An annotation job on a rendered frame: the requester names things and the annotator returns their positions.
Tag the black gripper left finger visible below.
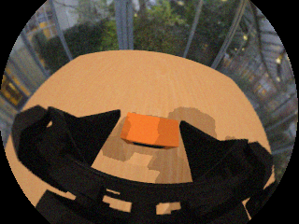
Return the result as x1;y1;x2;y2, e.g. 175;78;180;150
48;107;121;167

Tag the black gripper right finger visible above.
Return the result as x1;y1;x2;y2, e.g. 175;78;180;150
179;120;248;182

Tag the orange block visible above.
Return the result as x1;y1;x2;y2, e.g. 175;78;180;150
120;112;179;149

